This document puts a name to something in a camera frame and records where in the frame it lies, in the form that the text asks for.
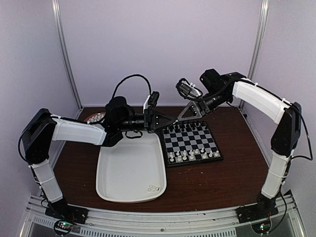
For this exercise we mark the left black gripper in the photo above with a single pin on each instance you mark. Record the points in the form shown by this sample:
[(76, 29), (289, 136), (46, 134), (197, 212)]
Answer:
[(151, 120)]

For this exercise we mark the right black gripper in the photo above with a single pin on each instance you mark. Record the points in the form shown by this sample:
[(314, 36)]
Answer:
[(198, 109)]

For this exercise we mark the white rectangular tray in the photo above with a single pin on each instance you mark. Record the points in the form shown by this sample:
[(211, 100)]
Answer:
[(125, 170)]

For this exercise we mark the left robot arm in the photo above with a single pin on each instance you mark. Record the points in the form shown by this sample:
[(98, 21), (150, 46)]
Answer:
[(120, 129)]

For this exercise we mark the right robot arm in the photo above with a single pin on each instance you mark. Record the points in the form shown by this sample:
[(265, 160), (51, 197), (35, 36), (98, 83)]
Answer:
[(284, 115)]

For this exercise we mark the black chess pieces row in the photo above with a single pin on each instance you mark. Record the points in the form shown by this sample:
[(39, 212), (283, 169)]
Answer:
[(186, 126)]

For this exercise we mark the white chess piece pair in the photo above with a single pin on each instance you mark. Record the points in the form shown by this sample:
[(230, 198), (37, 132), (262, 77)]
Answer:
[(152, 188)]

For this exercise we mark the black and white chessboard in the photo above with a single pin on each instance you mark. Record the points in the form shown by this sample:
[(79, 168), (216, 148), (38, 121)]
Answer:
[(173, 142)]

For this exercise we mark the patterned ceramic plate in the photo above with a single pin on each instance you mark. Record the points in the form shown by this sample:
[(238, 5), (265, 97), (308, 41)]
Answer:
[(95, 118)]

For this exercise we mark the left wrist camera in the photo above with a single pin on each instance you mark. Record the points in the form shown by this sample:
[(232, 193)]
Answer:
[(151, 100)]

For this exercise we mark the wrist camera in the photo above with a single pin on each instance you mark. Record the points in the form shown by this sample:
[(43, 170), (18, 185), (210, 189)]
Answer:
[(151, 100), (188, 89)]

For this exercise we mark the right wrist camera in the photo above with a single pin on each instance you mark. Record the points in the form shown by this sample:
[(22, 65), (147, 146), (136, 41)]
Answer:
[(188, 89)]

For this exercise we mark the right aluminium frame post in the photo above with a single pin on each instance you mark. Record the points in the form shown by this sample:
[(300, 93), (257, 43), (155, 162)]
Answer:
[(262, 22)]

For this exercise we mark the aluminium frame post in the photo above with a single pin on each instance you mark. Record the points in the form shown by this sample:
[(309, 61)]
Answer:
[(262, 22), (65, 55)]

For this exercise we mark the front aluminium rail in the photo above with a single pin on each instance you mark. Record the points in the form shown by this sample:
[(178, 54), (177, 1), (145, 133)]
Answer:
[(209, 223)]

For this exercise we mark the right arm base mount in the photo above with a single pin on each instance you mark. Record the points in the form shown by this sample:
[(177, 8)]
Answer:
[(253, 212)]

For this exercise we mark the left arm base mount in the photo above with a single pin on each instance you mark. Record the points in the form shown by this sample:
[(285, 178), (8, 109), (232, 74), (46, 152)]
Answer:
[(68, 213)]

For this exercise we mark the left aluminium frame post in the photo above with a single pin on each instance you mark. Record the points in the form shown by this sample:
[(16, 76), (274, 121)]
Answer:
[(65, 55)]

